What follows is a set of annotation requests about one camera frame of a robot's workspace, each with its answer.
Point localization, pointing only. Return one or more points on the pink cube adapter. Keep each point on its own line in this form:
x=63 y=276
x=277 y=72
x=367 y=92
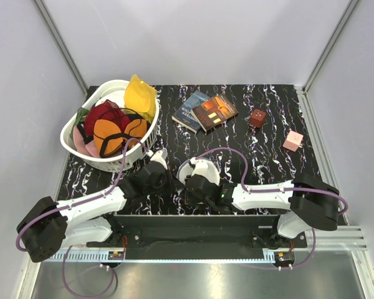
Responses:
x=293 y=141

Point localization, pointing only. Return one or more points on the pink garment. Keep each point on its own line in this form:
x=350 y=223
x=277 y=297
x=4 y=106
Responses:
x=84 y=144

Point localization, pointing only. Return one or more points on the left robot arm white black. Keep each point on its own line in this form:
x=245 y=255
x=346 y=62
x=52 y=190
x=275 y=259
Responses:
x=89 y=220

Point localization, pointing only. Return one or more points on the white plastic laundry basket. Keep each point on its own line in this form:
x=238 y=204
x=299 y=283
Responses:
x=72 y=141

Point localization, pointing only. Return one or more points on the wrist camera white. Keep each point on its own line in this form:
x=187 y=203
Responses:
x=200 y=167
x=160 y=157

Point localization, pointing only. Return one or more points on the orange black bra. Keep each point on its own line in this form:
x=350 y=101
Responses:
x=111 y=136

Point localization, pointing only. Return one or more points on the white mesh laundry bag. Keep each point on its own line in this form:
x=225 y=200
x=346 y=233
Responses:
x=184 y=172

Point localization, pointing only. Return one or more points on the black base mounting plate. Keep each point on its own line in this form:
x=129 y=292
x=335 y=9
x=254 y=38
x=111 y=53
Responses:
x=190 y=238

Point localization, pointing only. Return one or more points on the yellow bra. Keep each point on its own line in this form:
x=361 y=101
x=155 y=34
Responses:
x=140 y=96

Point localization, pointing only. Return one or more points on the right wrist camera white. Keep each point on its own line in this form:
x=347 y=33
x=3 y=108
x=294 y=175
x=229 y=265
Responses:
x=200 y=167

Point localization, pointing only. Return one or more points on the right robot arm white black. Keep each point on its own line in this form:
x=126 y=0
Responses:
x=310 y=203

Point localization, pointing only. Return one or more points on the orange dark paperback book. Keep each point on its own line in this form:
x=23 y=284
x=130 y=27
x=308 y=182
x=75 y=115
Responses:
x=214 y=112

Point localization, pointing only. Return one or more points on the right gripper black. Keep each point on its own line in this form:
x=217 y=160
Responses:
x=188 y=198

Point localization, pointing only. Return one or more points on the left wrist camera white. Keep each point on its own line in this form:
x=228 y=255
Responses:
x=160 y=157

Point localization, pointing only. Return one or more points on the dark red cube adapter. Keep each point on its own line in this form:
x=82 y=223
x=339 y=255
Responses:
x=257 y=118

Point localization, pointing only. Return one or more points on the blue paperback book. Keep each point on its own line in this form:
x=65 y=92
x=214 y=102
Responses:
x=183 y=115

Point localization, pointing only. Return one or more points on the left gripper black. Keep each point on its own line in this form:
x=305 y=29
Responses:
x=172 y=182

